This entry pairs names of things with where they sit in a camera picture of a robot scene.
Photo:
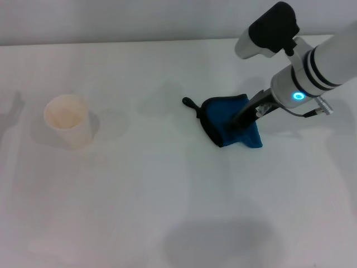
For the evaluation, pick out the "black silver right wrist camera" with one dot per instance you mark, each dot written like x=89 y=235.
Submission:
x=273 y=28

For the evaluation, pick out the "blue rag with black trim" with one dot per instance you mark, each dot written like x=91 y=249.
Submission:
x=220 y=117

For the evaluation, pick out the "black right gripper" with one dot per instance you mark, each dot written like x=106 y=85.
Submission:
x=265 y=100

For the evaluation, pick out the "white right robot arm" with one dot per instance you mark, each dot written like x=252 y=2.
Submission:
x=320 y=67

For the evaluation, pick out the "white paper cup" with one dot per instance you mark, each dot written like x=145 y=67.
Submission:
x=69 y=123

